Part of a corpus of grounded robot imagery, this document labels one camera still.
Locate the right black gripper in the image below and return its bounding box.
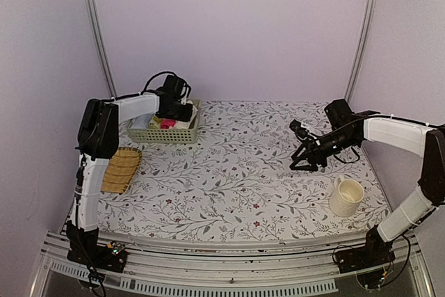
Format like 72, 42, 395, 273
291, 129, 359, 172

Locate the pink towel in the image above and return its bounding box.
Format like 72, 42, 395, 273
160, 119, 177, 129

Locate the cream white towel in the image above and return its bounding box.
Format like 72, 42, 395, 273
173, 99, 200, 129

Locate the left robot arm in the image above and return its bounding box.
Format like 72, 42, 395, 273
67, 71, 193, 265

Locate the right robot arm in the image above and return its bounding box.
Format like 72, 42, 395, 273
290, 99, 444, 266

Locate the green patterned rolled towel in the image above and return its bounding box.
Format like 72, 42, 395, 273
147, 115, 163, 129

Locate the light blue rolled towel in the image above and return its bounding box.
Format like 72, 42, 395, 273
131, 114, 152, 129

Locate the green plastic basket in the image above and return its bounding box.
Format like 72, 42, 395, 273
124, 99, 202, 144

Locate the cream ribbed mug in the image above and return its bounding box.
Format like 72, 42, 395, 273
329, 175, 364, 218

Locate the woven bamboo tray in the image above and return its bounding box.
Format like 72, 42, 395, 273
101, 147, 142, 194

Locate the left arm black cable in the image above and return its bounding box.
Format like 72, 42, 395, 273
143, 70, 193, 96

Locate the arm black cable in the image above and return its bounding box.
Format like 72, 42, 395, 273
143, 70, 193, 96
333, 145, 360, 164

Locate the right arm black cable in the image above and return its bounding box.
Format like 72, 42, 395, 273
333, 145, 360, 164

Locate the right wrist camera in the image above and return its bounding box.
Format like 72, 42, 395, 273
289, 120, 318, 141

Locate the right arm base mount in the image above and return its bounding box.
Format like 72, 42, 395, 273
333, 241, 396, 273

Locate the aluminium front rail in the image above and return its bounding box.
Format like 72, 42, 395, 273
31, 229, 435, 297

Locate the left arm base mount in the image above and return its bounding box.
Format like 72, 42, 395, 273
67, 244, 128, 273

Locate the left aluminium frame post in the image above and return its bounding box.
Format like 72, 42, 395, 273
85, 0, 117, 97

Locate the aluminium frame post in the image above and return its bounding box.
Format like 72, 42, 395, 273
344, 0, 377, 103
85, 0, 117, 97

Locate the right aluminium frame post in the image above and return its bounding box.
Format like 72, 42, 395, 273
344, 0, 377, 103

